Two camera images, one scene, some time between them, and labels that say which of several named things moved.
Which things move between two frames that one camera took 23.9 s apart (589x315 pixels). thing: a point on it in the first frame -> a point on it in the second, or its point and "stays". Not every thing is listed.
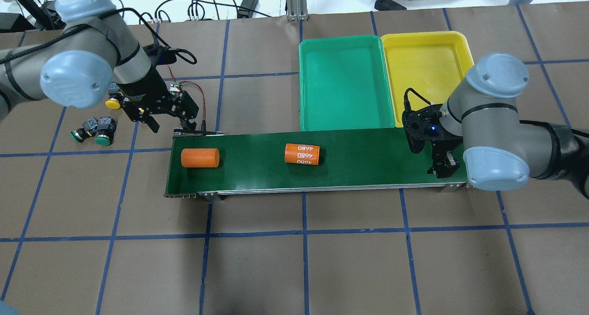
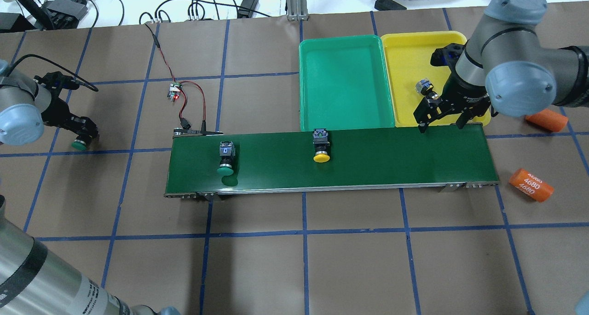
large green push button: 106,129 -> 81,142
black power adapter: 250,1 stays
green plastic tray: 344,84 stays
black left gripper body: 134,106 -> 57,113
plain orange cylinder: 199,157 -> 548,119
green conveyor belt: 351,161 stays
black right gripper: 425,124 -> 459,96
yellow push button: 115,96 -> 320,139
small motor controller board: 176,89 stays
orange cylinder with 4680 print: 302,154 -> 530,185
